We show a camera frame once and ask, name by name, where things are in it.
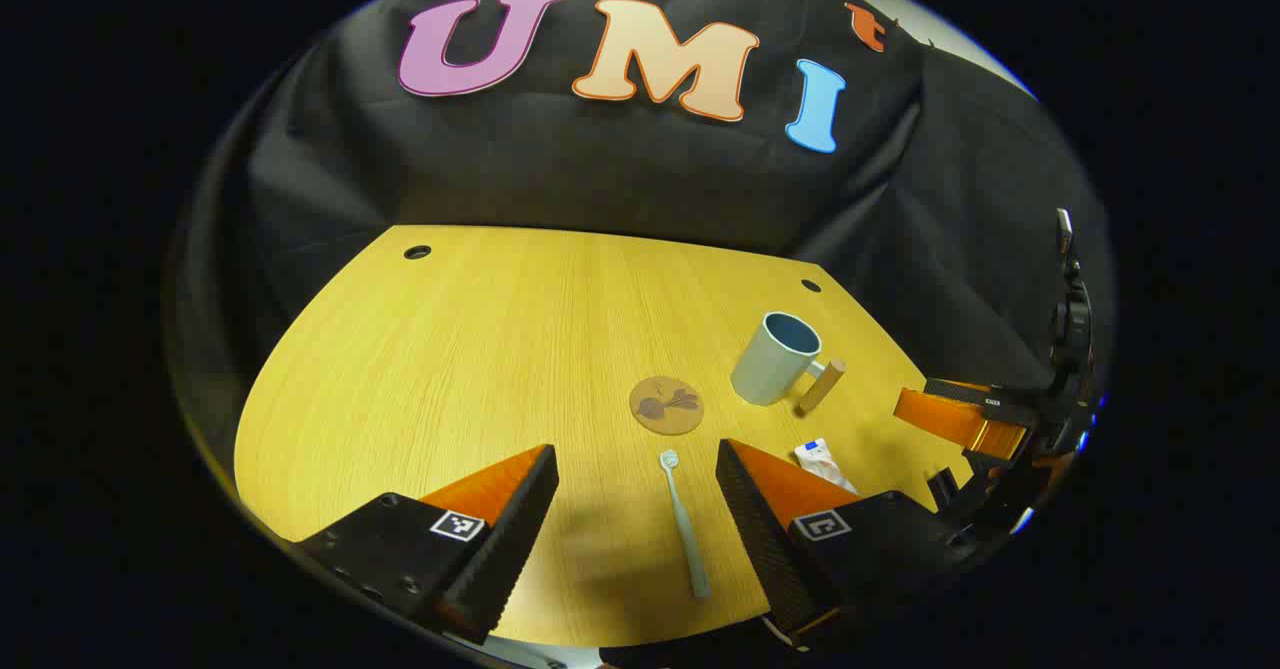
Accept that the round brown coaster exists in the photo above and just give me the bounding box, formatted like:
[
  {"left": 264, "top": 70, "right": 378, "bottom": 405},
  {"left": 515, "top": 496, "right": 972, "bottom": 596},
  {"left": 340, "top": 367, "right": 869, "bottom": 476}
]
[{"left": 629, "top": 376, "right": 705, "bottom": 437}]

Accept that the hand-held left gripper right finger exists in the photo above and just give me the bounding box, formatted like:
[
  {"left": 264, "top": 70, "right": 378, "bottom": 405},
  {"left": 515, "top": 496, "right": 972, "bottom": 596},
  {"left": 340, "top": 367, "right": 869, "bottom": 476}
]
[{"left": 714, "top": 438, "right": 981, "bottom": 650}]

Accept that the black backdrop cloth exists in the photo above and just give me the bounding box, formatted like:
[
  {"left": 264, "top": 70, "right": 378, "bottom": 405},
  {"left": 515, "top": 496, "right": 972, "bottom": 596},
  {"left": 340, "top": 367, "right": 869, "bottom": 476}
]
[{"left": 165, "top": 0, "right": 1111, "bottom": 510}]

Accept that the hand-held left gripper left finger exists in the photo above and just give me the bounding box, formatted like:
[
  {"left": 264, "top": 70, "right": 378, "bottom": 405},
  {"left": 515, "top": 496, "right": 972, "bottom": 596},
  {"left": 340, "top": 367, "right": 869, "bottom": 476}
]
[{"left": 295, "top": 443, "right": 560, "bottom": 646}]

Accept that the pale green cup wooden handle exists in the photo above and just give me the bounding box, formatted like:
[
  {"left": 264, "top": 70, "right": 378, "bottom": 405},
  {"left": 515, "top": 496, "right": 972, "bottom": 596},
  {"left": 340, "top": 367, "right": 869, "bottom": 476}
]
[{"left": 730, "top": 311, "right": 848, "bottom": 416}]

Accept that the white toothpaste tube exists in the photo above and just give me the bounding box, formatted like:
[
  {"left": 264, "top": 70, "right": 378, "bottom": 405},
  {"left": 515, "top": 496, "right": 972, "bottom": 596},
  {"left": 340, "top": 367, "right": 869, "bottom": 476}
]
[{"left": 794, "top": 438, "right": 859, "bottom": 496}]

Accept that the pale green toothbrush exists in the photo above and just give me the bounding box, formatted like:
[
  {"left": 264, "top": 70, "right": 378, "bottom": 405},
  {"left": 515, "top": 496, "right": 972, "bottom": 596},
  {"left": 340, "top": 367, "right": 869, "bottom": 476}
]
[{"left": 659, "top": 450, "right": 712, "bottom": 600}]

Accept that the wooden desktop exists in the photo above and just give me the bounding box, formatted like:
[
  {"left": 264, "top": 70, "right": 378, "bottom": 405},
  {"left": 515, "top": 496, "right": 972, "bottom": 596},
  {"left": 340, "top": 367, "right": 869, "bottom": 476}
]
[{"left": 233, "top": 225, "right": 1001, "bottom": 648}]

